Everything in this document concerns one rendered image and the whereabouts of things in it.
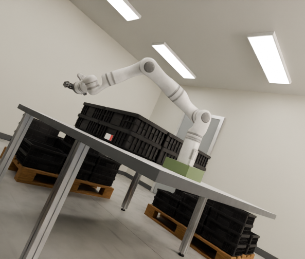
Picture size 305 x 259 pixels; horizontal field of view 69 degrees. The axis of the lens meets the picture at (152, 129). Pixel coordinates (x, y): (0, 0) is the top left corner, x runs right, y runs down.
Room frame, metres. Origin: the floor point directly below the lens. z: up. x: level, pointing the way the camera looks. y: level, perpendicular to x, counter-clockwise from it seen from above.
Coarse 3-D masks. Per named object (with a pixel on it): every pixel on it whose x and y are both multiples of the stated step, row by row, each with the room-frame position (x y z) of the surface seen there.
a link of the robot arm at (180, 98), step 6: (180, 90) 1.17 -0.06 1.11; (174, 96) 1.17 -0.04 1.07; (180, 96) 1.17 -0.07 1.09; (186, 96) 1.19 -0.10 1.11; (174, 102) 1.21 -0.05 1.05; (180, 102) 1.19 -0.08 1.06; (186, 102) 1.21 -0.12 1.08; (180, 108) 1.25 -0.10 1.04; (186, 108) 1.25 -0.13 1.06; (192, 108) 1.27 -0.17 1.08; (186, 114) 1.27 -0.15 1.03; (192, 114) 1.28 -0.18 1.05; (192, 120) 1.28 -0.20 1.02
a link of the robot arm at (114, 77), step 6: (132, 66) 1.16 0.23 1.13; (138, 66) 1.16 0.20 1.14; (108, 72) 1.14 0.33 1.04; (114, 72) 1.13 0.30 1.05; (120, 72) 1.13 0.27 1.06; (126, 72) 1.15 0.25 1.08; (132, 72) 1.16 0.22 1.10; (138, 72) 1.18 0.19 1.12; (108, 78) 1.13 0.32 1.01; (114, 78) 1.13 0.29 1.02; (120, 78) 1.14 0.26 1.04; (126, 78) 1.16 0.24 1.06; (114, 84) 1.17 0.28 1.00
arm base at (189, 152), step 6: (186, 138) 1.25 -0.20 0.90; (192, 138) 1.23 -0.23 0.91; (198, 138) 1.23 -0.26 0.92; (186, 144) 1.24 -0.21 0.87; (192, 144) 1.23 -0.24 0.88; (198, 144) 1.24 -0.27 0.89; (186, 150) 1.24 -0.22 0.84; (192, 150) 1.23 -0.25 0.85; (180, 156) 1.26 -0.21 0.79; (186, 156) 1.23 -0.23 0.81; (192, 156) 1.23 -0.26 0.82; (186, 162) 1.24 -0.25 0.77; (192, 162) 1.26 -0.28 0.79
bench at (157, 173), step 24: (24, 120) 1.77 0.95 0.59; (48, 120) 1.33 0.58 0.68; (96, 144) 0.94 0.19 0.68; (0, 168) 1.77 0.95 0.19; (72, 168) 1.13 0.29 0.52; (144, 168) 0.72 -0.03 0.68; (192, 192) 0.84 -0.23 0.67; (216, 192) 0.98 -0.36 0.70; (48, 216) 1.13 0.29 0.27; (192, 216) 2.17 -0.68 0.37
